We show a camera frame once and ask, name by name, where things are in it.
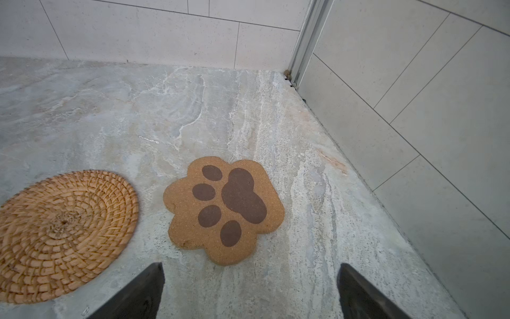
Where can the metal corner profile right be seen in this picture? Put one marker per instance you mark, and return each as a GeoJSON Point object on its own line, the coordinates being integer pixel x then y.
{"type": "Point", "coordinates": [309, 36]}

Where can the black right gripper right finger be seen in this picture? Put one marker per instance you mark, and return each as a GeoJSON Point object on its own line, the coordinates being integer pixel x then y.
{"type": "Point", "coordinates": [361, 299]}

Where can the cork paw print coaster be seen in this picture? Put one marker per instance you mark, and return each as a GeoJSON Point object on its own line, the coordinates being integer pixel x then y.
{"type": "Point", "coordinates": [222, 207]}

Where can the woven rattan round coaster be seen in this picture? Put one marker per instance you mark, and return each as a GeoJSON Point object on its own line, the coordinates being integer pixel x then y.
{"type": "Point", "coordinates": [62, 232]}

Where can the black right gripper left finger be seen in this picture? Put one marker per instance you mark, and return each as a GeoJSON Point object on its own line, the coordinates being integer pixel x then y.
{"type": "Point", "coordinates": [140, 298]}

